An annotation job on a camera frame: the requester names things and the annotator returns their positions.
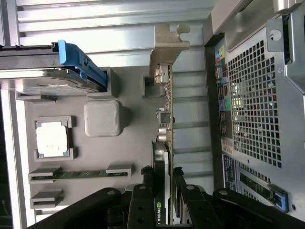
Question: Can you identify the green RAM stick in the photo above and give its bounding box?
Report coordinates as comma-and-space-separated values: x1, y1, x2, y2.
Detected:
30, 169, 131, 180

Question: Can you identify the blue case latch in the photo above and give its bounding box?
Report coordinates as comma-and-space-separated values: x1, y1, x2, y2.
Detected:
268, 184, 289, 213

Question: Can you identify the grey parts rack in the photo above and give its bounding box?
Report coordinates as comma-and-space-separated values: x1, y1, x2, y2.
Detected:
15, 66, 176, 224

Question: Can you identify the black open PC case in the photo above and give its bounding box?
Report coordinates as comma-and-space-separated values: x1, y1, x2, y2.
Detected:
202, 0, 305, 229

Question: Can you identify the silver CPU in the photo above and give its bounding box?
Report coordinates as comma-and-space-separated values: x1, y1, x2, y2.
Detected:
35, 121, 70, 158

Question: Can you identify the silver hard disk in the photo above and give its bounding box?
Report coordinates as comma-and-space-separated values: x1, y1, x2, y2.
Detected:
0, 42, 108, 96

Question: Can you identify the blue disk carrier rail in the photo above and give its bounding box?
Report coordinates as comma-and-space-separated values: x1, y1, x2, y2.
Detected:
58, 39, 108, 93

